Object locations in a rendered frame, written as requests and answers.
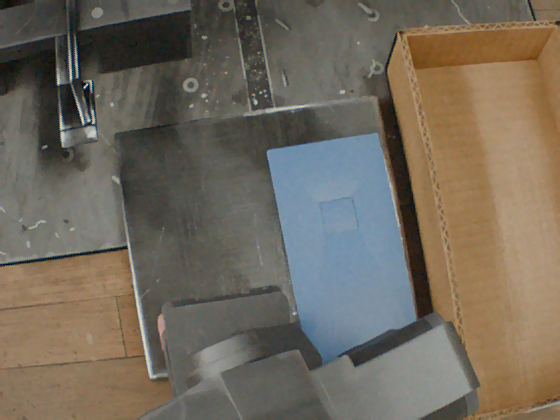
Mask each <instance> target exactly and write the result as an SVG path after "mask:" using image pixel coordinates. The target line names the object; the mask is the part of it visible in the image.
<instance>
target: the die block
mask: <svg viewBox="0 0 560 420"><path fill-rule="evenodd" d="M78 39H79V41H80V46H81V45H85V44H87V43H92V42H93V47H94V50H95V53H94V54H95V56H96V60H97V66H98V68H99V74H101V75H103V74H105V73H109V72H115V71H123V70H129V69H131V68H135V67H143V66H149V65H156V64H161V63H163V62H170V61H177V60H184V59H191V58H193V50H192V26H191V16H187V17H179V18H173V19H166V20H163V21H159V22H151V23H145V24H138V25H135V26H131V27H124V28H118V29H113V30H111V31H105V32H98V33H93V34H91V35H85V36H79V38H78ZM55 45H56V42H52V43H47V44H42V45H40V46H34V47H28V48H25V49H22V50H16V51H11V52H9V53H4V54H0V95H4V94H7V85H6V84H7V77H6V73H7V69H6V63H7V61H13V60H17V59H19V58H25V57H31V56H33V55H37V54H43V53H49V52H51V51H56V49H55Z"/></svg>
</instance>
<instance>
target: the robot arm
mask: <svg viewBox="0 0 560 420"><path fill-rule="evenodd" d="M162 306H163V307H162V314H163V315H161V314H160V316H159V318H158V329H159V331H160V336H161V343H162V348H163V350H164V356H165V362H166V366H167V369H168V376H169V382H170V388H171V395H172V396H173V398H172V399H171V400H169V401H166V402H165V403H164V404H162V405H158V406H157V407H155V408H151V409H149V411H148V412H145V413H144V414H143V415H142V416H141V415H140V416H139V417H138V418H137V419H135V420H461V419H463V418H464V417H467V416H469V415H470V414H472V413H474V412H476V411H478V409H479V401H478V399H479V397H478V394H477V388H478V387H479V386H480V382H479V380H478V377H477V375H476V374H475V371H474V369H473V368H472V364H471V363H470V361H469V357H468V356H467V354H466V350H465V349H464V347H463V345H462V344H463V343H462V342H461V340H460V338H459V334H458V333H457V331H456V329H455V325H454V324H453V322H452V321H449V322H446V321H445V320H444V319H442V316H441V315H440V314H439V313H437V312H435V311H434V312H432V313H429V314H427V315H425V316H424V317H422V318H421V319H419V320H417V321H416V322H414V323H411V324H409V325H407V326H405V327H403V328H402V329H400V330H395V329H389V330H387V331H385V332H383V333H382V334H381V335H379V336H377V337H375V338H373V339H371V340H369V341H367V342H365V343H363V344H361V345H357V346H355V347H353V348H351V349H349V350H347V351H345V352H344V353H342V354H340V355H339V356H338V358H336V359H334V360H332V361H330V362H328V363H326V364H324V365H322V357H321V354H320V353H319V352H318V350H317V349H316V348H315V347H314V346H313V344H312V341H311V340H310V339H309V337H308V336H307V334H305V333H304V331H303V330H302V328H301V327H300V326H299V324H298V323H291V314H290V306H289V299H288V297H287V296H286V294H285V293H284V291H283V290H282V289H281V288H280V287H279V286H276V285H270V286H264V287H258V288H252V289H247V290H246V294H241V295H235V296H229V297H217V298H212V299H206V300H200V301H197V300H196V298H195V297H193V298H187V299H181V300H175V301H174V300H170V301H167V302H165V303H164V304H163V305H162Z"/></svg>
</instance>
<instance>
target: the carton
mask: <svg viewBox="0 0 560 420"><path fill-rule="evenodd" d="M385 70H386V75H387V80H388V84H389V90H390V95H391V100H392V104H393V107H394V109H395V114H396V119H397V124H398V128H399V133H400V138H401V144H402V149H403V154H404V159H405V164H406V169H407V174H408V178H409V183H410V188H411V193H412V198H413V204H414V209H415V214H416V219H417V224H418V229H419V234H420V243H421V248H422V253H423V259H424V264H425V269H426V278H427V283H428V288H429V293H430V302H431V307H432V312H434V311H435V312H437V313H439V314H440V315H441V316H442V319H444V320H445V321H446V322H449V321H452V322H453V324H454V325H455V329H456V331H457V333H458V334H459V338H460V340H461V342H462V343H463V344H462V345H463V347H464V349H465V350H466V354H467V356H468V357H469V361H470V363H471V364H472V368H473V369H474V371H475V374H476V375H477V377H478V380H479V382H480V386H479V387H478V388H477V394H478V397H479V399H478V401H479V409H478V411H476V412H474V413H472V414H470V415H469V416H467V417H464V418H463V419H461V420H498V419H503V418H507V417H509V416H513V415H518V414H523V413H526V412H531V411H536V410H538V409H540V408H546V407H550V406H552V405H555V404H560V21H559V20H558V21H555V20H553V21H536V22H533V21H530V22H525V21H524V22H519V23H518V22H512V23H509V22H507V23H495V24H492V23H489V24H476V25H473V24H470V25H464V26H463V25H458V26H452V25H451V26H445V27H441V26H438V27H431V28H429V27H425V28H419V29H416V28H412V29H405V30H402V29H399V30H397V31H396V34H395V39H394V42H393V44H392V47H391V52H390V55H389V57H388V59H387V62H386V68H385Z"/></svg>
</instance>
